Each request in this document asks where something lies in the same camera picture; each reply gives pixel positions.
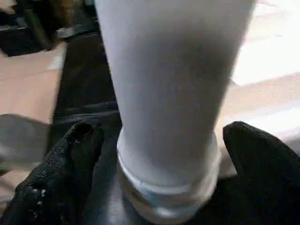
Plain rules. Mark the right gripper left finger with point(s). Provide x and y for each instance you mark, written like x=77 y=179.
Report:
x=61 y=173

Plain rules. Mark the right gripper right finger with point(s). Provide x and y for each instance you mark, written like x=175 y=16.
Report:
x=264 y=182

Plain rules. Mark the white plastic table top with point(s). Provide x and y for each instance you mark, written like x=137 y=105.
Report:
x=269 y=93

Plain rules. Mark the white plastic table leg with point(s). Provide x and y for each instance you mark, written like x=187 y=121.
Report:
x=168 y=82

